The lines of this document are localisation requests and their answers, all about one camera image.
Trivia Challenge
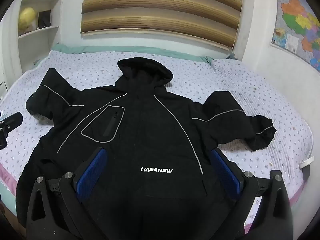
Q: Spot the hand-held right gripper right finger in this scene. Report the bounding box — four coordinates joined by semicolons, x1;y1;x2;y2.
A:
209;147;294;240

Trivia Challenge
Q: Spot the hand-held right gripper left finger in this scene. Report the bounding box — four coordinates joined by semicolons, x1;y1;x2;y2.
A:
26;147;108;240

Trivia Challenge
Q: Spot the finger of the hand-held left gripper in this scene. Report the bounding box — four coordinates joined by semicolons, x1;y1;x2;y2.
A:
0;112;24;132

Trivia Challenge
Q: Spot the black hooded jacket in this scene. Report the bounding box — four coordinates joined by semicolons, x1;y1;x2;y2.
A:
15;57;277;240

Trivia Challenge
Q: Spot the floral quilted bed cover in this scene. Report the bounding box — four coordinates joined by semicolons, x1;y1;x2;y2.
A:
0;49;314;230

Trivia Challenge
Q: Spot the yellow plush toy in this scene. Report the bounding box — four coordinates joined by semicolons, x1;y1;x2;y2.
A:
19;7;37;34

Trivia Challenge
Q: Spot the small black box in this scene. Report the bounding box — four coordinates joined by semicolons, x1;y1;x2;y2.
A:
37;10;52;29

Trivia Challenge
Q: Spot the white wall shelf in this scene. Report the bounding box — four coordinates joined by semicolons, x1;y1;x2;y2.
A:
0;0;68;80

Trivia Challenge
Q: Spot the colourful wall map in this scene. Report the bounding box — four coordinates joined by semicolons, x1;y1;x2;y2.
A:
270;0;320;73

